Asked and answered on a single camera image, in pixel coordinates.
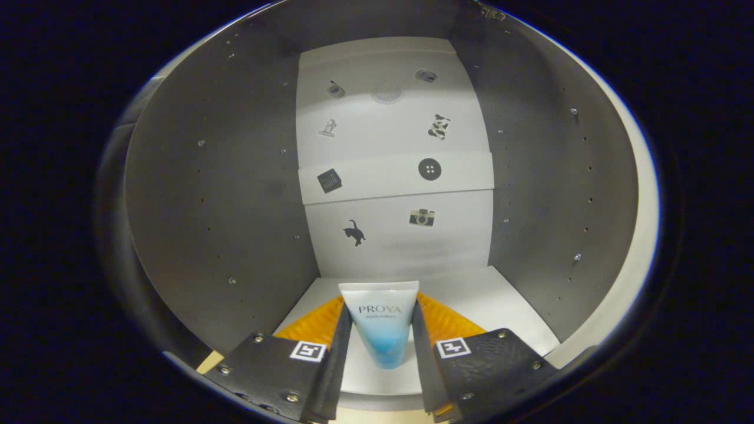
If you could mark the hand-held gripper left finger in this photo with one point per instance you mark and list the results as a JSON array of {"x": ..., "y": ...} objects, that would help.
[{"x": 330, "y": 377}]

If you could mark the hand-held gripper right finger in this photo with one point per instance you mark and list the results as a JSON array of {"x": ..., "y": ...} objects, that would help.
[{"x": 427, "y": 365}]

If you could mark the white blue cosmetic tube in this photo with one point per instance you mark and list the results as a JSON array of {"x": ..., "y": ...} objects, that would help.
[{"x": 380, "y": 330}]

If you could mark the grey cabinet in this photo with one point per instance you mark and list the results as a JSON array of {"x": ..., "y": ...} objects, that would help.
[{"x": 224, "y": 206}]

